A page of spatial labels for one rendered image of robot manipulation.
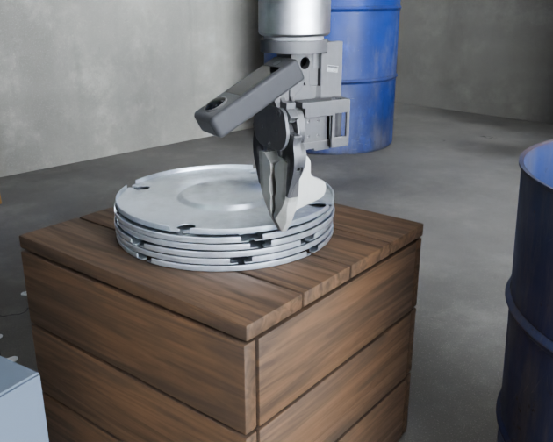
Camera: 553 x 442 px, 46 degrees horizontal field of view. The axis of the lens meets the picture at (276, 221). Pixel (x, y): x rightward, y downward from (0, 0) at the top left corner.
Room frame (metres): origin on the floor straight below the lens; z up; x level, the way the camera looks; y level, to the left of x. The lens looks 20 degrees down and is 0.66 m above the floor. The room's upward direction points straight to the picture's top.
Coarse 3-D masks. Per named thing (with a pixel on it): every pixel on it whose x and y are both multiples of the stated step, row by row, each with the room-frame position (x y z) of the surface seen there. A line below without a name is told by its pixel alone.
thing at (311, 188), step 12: (276, 168) 0.69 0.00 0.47; (276, 180) 0.69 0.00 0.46; (300, 180) 0.70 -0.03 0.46; (312, 180) 0.70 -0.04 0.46; (276, 192) 0.69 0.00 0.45; (300, 192) 0.70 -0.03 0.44; (312, 192) 0.71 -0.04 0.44; (324, 192) 0.71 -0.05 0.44; (276, 204) 0.69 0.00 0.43; (288, 204) 0.68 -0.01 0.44; (300, 204) 0.70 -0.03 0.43; (276, 216) 0.69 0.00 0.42; (288, 216) 0.69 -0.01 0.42
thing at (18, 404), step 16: (0, 368) 0.33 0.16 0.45; (16, 368) 0.33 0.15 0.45; (0, 384) 0.32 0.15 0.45; (16, 384) 0.32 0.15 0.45; (32, 384) 0.32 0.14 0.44; (0, 400) 0.31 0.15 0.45; (16, 400) 0.31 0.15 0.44; (32, 400) 0.32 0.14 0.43; (0, 416) 0.30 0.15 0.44; (16, 416) 0.31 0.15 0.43; (32, 416) 0.32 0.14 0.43; (0, 432) 0.30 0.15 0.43; (16, 432) 0.31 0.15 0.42; (32, 432) 0.32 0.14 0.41
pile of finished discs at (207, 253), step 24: (120, 216) 0.78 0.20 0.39; (120, 240) 0.77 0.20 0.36; (144, 240) 0.77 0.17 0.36; (168, 240) 0.71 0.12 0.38; (192, 240) 0.69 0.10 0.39; (216, 240) 0.69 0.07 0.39; (240, 240) 0.70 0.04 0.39; (264, 240) 0.72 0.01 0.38; (288, 240) 0.72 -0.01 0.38; (312, 240) 0.77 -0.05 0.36; (168, 264) 0.70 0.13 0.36; (192, 264) 0.71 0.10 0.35; (216, 264) 0.69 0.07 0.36; (240, 264) 0.71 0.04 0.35; (264, 264) 0.70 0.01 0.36
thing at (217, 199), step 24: (192, 168) 0.97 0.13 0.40; (216, 168) 0.98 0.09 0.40; (240, 168) 0.98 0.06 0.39; (120, 192) 0.85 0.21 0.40; (144, 192) 0.86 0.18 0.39; (168, 192) 0.86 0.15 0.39; (192, 192) 0.84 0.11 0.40; (216, 192) 0.84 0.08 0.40; (240, 192) 0.84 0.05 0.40; (144, 216) 0.76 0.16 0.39; (168, 216) 0.76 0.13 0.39; (192, 216) 0.76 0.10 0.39; (216, 216) 0.76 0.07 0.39; (240, 216) 0.76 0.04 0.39; (264, 216) 0.76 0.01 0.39; (312, 216) 0.75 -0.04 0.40
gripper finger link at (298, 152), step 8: (296, 136) 0.67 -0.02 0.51; (288, 144) 0.67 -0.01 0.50; (296, 144) 0.67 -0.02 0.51; (288, 152) 0.67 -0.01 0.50; (296, 152) 0.67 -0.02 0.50; (304, 152) 0.67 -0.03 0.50; (288, 160) 0.67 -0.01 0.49; (296, 160) 0.66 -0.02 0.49; (304, 160) 0.67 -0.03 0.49; (288, 168) 0.67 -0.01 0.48; (296, 168) 0.67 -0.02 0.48; (304, 168) 0.67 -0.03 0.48; (288, 176) 0.67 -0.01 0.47; (296, 176) 0.67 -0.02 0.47; (288, 184) 0.67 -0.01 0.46; (296, 184) 0.67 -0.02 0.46; (288, 192) 0.67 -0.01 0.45; (296, 192) 0.68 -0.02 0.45
